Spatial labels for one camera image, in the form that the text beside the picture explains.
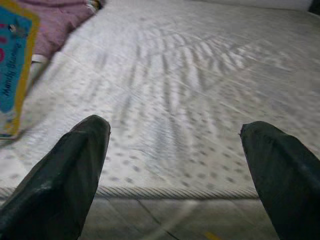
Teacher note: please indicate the white quilted mattress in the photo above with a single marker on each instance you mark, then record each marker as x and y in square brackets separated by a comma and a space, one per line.
[175, 87]

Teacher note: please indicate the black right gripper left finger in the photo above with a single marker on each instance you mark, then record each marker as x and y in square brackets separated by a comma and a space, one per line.
[55, 190]

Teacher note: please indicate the purple printed blanket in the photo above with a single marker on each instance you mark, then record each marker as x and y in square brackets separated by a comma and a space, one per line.
[62, 22]

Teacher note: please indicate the blue yellow children's book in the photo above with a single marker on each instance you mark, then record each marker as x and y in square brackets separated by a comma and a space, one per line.
[12, 62]

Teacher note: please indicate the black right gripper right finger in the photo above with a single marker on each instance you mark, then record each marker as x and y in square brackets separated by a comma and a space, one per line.
[290, 187]

